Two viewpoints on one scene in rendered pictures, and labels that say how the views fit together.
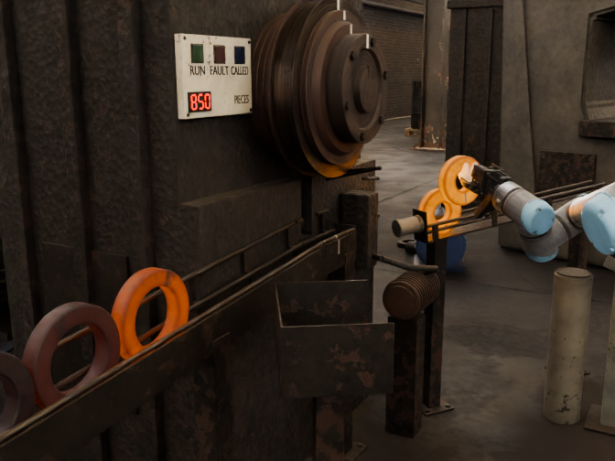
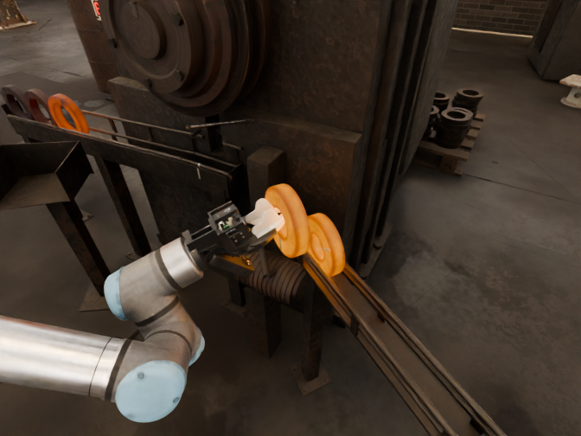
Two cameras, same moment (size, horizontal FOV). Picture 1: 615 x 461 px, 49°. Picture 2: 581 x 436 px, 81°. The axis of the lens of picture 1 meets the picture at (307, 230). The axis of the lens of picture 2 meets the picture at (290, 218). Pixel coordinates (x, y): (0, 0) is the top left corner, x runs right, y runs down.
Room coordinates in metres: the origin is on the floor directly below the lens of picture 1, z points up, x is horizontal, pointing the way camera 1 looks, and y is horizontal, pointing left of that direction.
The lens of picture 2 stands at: (2.11, -1.03, 1.30)
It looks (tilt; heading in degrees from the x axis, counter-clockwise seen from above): 41 degrees down; 89
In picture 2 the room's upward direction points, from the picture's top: straight up
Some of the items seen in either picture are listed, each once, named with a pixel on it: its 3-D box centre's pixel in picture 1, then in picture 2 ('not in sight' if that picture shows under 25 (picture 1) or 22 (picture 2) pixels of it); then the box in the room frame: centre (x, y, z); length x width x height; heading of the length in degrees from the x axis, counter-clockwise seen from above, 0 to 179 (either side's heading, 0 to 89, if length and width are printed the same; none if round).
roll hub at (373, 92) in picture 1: (360, 89); (149, 29); (1.79, -0.14, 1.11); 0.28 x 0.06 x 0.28; 150
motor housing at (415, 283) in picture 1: (410, 350); (273, 311); (2.06, -0.34, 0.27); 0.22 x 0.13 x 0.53; 150
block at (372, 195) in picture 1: (358, 229); (268, 186); (2.05, -0.16, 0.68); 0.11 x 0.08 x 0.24; 60
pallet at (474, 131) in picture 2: not in sight; (399, 106); (2.99, 1.55, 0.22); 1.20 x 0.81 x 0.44; 148
